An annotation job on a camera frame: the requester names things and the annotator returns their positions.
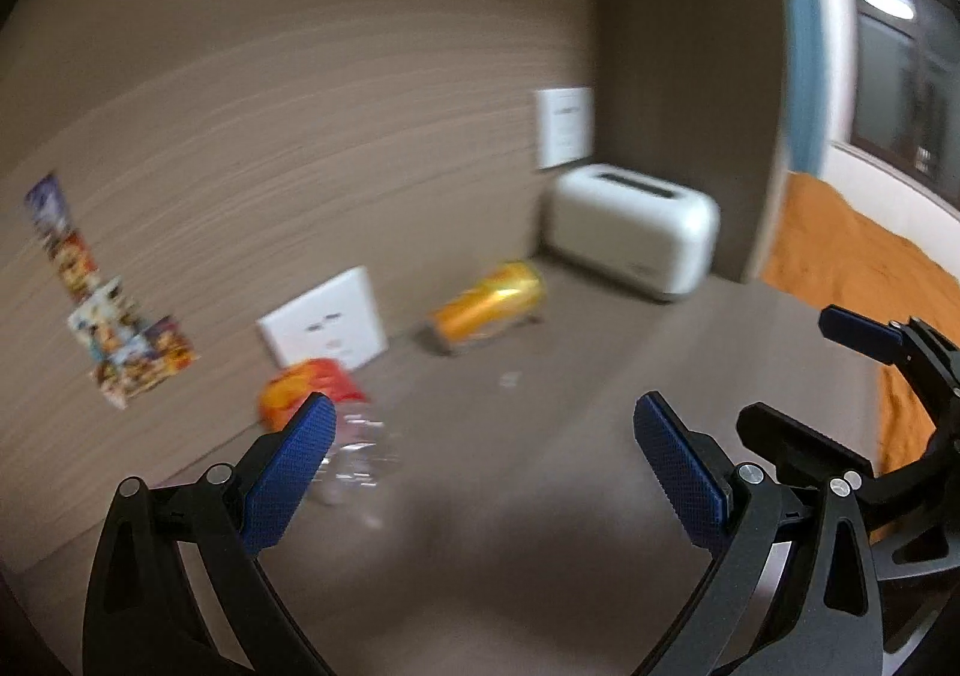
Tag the orange label plastic bottle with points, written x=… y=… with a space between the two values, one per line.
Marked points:
x=352 y=436

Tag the dark framed window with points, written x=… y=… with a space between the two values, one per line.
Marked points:
x=892 y=69

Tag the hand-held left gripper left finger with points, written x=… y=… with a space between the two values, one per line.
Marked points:
x=292 y=473

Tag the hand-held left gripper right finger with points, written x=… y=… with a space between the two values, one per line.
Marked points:
x=679 y=473

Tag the blue curtain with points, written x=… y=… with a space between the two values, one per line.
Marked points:
x=802 y=31

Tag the orange blanket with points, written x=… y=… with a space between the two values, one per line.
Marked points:
x=847 y=256

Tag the white ribbed tabletop appliance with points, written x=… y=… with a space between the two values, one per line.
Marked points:
x=630 y=230

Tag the cluster of cartoon stickers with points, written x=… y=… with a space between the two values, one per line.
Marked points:
x=112 y=316

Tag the yellow paper cup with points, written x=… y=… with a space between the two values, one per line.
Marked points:
x=487 y=305

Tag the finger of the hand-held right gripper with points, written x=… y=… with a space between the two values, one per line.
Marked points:
x=795 y=440
x=855 y=335

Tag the white wall socket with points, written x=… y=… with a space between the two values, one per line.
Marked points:
x=326 y=320
x=564 y=127

